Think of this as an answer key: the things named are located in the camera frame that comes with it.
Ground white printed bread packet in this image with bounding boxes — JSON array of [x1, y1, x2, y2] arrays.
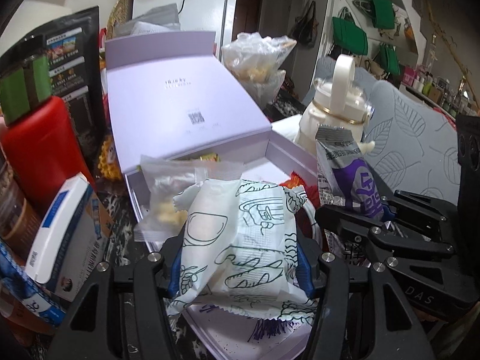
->
[[167, 179, 317, 324]]

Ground green tote bag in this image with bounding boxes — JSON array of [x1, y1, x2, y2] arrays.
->
[[368, 0, 395, 30], [332, 17, 368, 55]]

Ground red fuzzy soft item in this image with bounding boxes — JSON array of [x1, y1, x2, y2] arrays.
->
[[295, 185, 321, 244]]

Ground green-label dark jar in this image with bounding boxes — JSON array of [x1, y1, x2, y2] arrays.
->
[[1, 35, 52, 125]]

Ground colourful foil snack bag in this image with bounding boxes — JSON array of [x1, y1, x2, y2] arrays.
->
[[185, 153, 220, 162]]

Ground white refrigerator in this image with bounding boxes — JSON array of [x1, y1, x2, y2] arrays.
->
[[133, 0, 237, 59]]

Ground grey leaf-pattern cushion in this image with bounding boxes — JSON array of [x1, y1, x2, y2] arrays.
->
[[354, 67, 461, 205]]

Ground brown door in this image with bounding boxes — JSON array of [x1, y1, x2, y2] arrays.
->
[[232, 0, 263, 41]]

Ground red foil packet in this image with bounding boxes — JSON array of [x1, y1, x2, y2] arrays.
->
[[280, 172, 311, 192]]

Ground green tote bag left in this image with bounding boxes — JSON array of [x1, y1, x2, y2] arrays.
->
[[332, 17, 368, 55]]

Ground clear plastic food bag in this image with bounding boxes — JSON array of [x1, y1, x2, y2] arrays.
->
[[221, 33, 297, 110]]

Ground translucent snack pouch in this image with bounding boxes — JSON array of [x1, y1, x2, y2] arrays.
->
[[134, 156, 245, 245]]

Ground black printed standing pouch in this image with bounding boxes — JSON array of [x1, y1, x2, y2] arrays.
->
[[1, 6, 106, 157]]

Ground red canister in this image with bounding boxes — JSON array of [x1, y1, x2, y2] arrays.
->
[[1, 96, 94, 215]]

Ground lavender drawstring sachet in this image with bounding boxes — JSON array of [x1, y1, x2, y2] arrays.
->
[[200, 303, 301, 344]]

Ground cream kettle-shaped water bottle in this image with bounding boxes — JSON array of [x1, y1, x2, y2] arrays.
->
[[295, 55, 375, 155]]

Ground blue tablet tube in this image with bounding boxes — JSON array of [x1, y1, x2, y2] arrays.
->
[[1, 241, 66, 328]]

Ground silver purple snack packet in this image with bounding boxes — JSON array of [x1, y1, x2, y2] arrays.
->
[[316, 125, 384, 220]]

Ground green tote bag upper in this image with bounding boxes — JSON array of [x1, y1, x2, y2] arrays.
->
[[368, 0, 395, 30]]

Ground white blue medicine box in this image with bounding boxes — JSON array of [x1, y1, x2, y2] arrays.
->
[[24, 173, 113, 302]]

